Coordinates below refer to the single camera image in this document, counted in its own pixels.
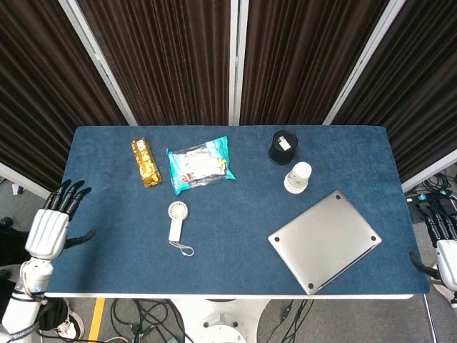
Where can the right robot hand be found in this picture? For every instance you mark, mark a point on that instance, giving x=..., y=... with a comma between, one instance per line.
x=444, y=250

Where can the silver laptop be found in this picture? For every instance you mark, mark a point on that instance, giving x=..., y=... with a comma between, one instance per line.
x=324, y=242

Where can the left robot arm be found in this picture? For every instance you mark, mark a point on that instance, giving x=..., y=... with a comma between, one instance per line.
x=25, y=300

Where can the gold foil snack bar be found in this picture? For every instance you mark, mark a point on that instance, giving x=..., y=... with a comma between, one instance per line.
x=145, y=163

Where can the blue table mat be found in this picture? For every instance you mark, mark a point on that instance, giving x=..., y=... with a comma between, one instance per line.
x=232, y=214

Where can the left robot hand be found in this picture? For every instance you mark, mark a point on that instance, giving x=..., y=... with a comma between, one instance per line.
x=50, y=232

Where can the yellow floor tape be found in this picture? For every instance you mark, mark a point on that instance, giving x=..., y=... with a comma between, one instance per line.
x=96, y=319

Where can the white table pedestal base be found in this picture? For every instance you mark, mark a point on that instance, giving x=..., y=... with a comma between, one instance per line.
x=218, y=321

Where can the black cylindrical container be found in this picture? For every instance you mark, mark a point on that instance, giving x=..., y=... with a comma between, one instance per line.
x=283, y=147

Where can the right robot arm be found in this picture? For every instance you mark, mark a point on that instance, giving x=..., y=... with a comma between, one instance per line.
x=454, y=300

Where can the white sneaker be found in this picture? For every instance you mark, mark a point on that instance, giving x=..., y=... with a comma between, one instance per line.
x=69, y=325

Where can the white paper cup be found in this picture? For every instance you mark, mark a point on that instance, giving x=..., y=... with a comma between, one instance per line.
x=298, y=177

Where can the white partition post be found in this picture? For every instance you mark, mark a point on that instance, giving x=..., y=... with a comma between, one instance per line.
x=235, y=62

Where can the dark brown curtain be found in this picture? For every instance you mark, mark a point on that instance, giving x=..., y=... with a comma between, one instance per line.
x=168, y=60

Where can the teal plastic snack bag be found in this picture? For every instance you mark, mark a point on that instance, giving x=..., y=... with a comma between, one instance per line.
x=200, y=165

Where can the white handheld fan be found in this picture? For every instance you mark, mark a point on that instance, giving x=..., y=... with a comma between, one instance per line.
x=176, y=225

